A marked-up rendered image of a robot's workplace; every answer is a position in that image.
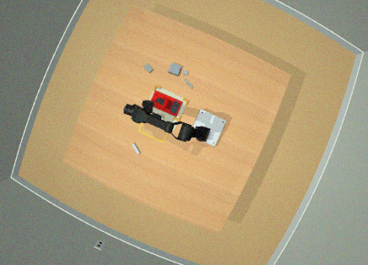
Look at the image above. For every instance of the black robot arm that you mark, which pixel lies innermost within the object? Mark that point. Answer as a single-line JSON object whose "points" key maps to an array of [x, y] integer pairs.
{"points": [[139, 114]]}

